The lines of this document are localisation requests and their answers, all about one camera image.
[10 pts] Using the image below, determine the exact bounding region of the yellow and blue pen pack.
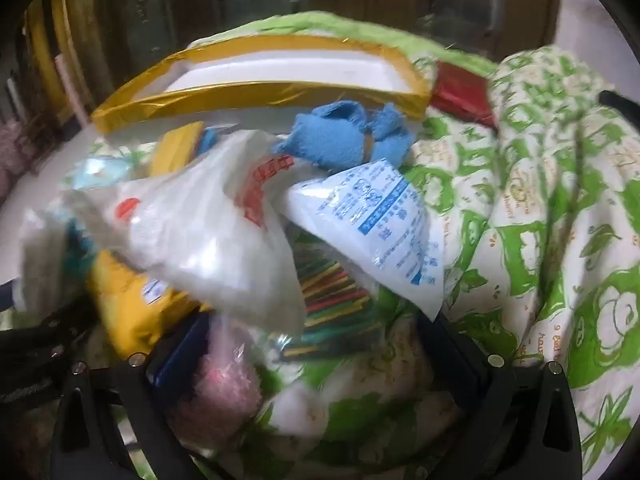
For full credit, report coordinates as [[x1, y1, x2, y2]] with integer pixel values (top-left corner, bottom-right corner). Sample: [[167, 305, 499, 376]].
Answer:
[[149, 121, 207, 177]]

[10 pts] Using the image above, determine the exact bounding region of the white plastic bag red print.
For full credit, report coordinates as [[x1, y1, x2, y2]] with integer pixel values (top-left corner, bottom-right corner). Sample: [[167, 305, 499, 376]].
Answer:
[[70, 130, 308, 333]]

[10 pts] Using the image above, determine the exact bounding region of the black rounded object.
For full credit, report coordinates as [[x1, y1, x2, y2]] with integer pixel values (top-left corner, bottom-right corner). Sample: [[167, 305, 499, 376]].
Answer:
[[597, 91, 640, 128]]

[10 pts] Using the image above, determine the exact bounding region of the red foil packet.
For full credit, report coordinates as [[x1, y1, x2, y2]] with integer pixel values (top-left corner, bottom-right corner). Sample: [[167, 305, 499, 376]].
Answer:
[[431, 62, 501, 128]]

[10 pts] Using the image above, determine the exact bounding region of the teal cartoon toy packet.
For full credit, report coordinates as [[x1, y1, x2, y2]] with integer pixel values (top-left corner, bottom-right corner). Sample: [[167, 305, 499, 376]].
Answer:
[[65, 157, 136, 196]]

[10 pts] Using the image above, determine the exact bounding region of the yellow-edged white foam box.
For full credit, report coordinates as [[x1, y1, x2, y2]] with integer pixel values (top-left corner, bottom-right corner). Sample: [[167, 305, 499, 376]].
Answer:
[[92, 35, 433, 133]]

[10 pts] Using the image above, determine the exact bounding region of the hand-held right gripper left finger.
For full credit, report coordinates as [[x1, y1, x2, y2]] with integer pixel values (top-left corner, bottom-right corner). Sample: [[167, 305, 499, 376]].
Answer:
[[50, 311, 212, 480]]

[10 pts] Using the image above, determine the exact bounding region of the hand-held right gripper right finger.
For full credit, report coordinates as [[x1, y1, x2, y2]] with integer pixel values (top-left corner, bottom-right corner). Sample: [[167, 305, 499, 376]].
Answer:
[[416, 310, 582, 480]]

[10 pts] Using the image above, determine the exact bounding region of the bag of coloured sticks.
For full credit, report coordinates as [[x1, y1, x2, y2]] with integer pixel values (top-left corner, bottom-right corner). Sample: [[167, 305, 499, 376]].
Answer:
[[272, 245, 401, 366]]

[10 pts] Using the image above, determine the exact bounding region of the white packet blue print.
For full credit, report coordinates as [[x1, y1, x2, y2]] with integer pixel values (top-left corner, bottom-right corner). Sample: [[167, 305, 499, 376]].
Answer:
[[280, 159, 448, 321]]

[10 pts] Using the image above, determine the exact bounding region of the golden framed cabinet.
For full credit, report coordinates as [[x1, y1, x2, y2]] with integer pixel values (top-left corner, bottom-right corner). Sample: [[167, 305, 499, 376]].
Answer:
[[22, 0, 101, 121]]

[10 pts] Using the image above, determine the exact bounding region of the yellow packet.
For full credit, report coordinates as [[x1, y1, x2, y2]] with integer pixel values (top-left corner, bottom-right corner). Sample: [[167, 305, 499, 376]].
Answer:
[[85, 252, 211, 356]]

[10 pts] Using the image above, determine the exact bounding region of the green printed blanket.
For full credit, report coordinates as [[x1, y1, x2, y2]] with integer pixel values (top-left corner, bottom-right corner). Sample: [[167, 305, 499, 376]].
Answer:
[[0, 12, 640, 480]]

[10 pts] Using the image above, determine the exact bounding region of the pink plush toy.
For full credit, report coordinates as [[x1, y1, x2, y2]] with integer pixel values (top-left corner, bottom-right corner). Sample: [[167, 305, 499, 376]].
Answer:
[[170, 315, 266, 441]]

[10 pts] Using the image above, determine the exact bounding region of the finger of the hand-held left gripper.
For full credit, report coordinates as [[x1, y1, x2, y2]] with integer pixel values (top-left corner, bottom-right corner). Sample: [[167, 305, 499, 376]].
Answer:
[[0, 305, 91, 358]]

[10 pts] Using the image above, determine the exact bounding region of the blue knitted cloth toy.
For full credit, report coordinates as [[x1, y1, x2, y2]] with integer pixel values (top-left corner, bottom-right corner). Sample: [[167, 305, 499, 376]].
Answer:
[[275, 101, 416, 168]]

